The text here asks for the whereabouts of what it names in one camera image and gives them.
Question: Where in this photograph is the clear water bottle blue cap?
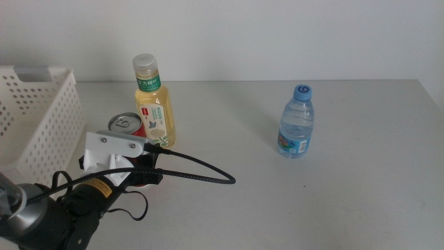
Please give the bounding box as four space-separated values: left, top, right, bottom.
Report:
277 83 316 160

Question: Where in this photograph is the braided black left camera cable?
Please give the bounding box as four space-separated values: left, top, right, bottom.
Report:
0 142 237 223

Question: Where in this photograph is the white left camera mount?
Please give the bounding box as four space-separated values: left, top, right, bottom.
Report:
83 131 144 186

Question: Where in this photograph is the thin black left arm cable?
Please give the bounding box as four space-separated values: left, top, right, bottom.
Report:
51 169 150 222

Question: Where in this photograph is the red soda can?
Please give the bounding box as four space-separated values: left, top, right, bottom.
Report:
108 112 155 189

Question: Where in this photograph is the white perforated plastic basket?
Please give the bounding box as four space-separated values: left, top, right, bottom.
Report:
0 65 87 197

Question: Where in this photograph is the yellow tea bottle green label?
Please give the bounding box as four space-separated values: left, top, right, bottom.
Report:
132 53 177 149

